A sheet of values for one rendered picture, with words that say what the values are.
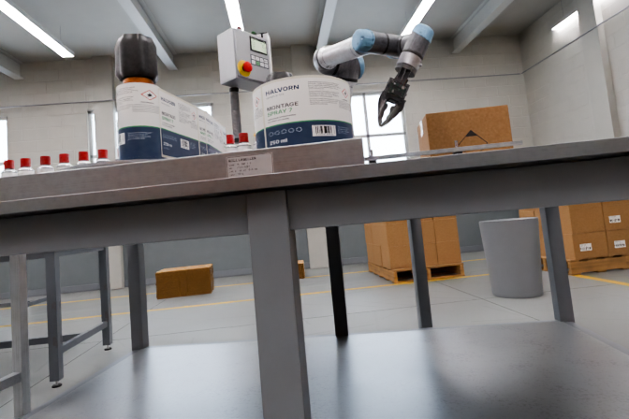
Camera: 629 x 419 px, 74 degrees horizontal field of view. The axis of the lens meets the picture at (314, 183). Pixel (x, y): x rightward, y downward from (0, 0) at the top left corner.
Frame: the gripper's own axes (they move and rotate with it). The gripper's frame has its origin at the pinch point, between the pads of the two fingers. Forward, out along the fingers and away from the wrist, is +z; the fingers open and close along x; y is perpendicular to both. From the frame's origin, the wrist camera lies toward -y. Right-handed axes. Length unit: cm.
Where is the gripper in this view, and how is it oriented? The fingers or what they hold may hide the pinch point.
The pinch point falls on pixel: (381, 123)
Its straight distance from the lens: 146.5
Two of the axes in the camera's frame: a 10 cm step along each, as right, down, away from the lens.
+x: 9.0, 4.1, -1.3
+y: -1.0, -0.8, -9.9
